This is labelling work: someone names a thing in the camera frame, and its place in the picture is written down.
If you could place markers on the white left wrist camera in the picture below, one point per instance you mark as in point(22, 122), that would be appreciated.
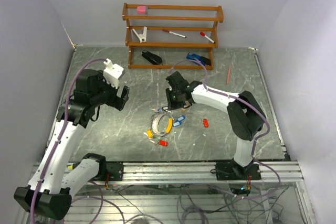
point(113, 73)

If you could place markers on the white clip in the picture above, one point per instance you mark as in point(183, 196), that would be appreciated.
point(143, 36)

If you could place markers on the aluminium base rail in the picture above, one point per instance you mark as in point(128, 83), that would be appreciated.
point(170, 173)

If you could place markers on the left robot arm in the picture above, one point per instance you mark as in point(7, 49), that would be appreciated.
point(49, 192)

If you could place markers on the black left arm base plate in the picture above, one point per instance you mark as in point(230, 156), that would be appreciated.
point(115, 171)

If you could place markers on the pink eraser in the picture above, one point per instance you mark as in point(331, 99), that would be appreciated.
point(142, 10)

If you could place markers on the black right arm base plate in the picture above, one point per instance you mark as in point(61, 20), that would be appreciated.
point(230, 170)

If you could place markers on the wooden three-tier shelf rack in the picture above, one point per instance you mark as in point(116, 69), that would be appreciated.
point(187, 20)

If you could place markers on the large keyring with keys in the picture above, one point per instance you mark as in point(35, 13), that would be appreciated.
point(160, 125)

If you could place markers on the red-capped white marker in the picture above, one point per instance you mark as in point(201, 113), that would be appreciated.
point(207, 37)

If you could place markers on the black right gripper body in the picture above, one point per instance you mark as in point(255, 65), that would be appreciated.
point(174, 100)

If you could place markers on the red key tag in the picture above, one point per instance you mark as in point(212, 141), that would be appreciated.
point(205, 123)

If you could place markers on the orange pencil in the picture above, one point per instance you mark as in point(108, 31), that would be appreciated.
point(228, 74)

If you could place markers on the blue key tag pair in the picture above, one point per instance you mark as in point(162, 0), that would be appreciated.
point(179, 120)

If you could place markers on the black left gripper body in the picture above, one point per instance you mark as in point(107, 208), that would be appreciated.
point(107, 94)

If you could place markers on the black stapler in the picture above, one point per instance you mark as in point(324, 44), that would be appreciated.
point(152, 58)

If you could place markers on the blue stapler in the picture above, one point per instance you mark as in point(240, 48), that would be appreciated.
point(203, 60)

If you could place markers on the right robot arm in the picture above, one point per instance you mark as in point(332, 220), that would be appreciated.
point(245, 115)

